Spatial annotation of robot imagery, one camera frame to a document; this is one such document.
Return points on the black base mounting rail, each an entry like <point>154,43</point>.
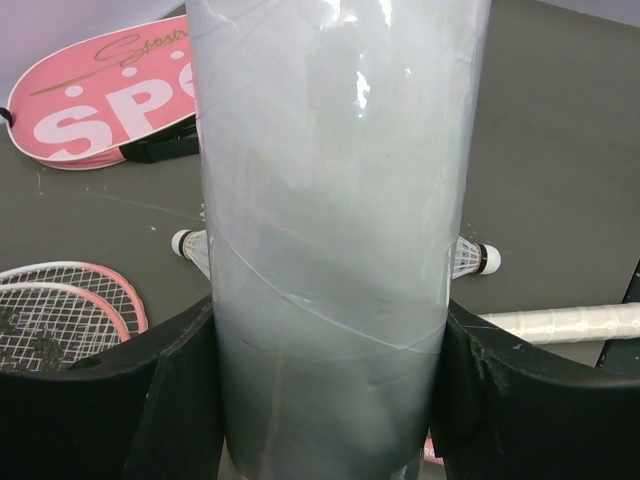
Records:
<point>620,353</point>

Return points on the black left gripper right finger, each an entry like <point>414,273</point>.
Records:
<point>503,408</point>

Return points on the white shuttlecock tube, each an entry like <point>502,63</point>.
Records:
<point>335,139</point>

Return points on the pink white badminton racket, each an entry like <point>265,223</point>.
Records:
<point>47,327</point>
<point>98,279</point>

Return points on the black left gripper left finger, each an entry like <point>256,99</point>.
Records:
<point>146,409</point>

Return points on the pink racket cover bag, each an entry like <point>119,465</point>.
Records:
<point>122,96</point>

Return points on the white feather shuttlecock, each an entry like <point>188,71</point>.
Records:
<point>475,259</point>
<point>193,246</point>

